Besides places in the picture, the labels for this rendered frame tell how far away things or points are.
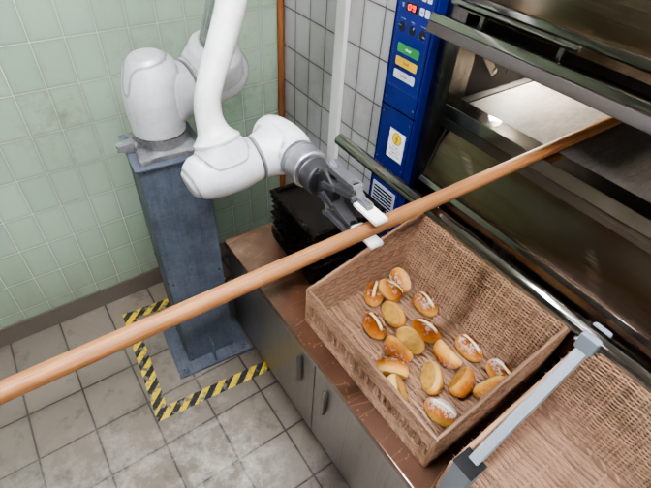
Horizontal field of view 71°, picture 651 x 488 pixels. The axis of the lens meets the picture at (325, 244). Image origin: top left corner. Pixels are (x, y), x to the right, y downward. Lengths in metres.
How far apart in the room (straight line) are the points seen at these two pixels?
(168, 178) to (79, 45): 0.57
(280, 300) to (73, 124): 0.97
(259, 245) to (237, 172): 0.76
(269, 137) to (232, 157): 0.10
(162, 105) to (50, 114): 0.60
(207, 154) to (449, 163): 0.76
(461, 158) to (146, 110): 0.89
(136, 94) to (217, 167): 0.45
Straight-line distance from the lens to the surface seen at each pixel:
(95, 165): 1.99
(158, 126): 1.39
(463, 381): 1.37
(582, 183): 1.22
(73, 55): 1.82
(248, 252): 1.70
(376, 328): 1.42
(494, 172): 1.09
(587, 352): 0.89
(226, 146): 0.99
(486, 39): 1.11
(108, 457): 2.02
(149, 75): 1.35
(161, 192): 1.48
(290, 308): 1.52
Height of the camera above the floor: 1.77
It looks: 43 degrees down
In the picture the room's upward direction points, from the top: 4 degrees clockwise
